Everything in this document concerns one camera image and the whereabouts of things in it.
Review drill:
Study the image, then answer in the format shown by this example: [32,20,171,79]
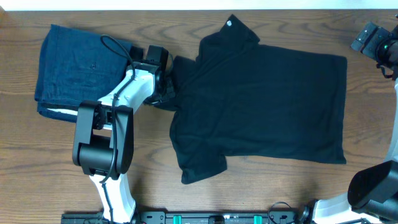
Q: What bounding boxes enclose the black t-shirt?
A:
[159,16,348,184]

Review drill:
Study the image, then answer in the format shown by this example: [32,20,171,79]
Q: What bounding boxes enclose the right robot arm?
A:
[299,22,397,223]

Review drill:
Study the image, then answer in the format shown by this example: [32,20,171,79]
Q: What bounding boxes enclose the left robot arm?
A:
[62,45,174,223]

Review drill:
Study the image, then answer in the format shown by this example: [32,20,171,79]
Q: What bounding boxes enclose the folded black garment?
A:
[125,46,144,70]

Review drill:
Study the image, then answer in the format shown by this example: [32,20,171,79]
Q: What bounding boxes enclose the folded dark blue jeans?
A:
[34,25,132,122]

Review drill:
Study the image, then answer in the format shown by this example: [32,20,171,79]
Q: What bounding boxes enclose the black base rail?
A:
[60,210,313,224]

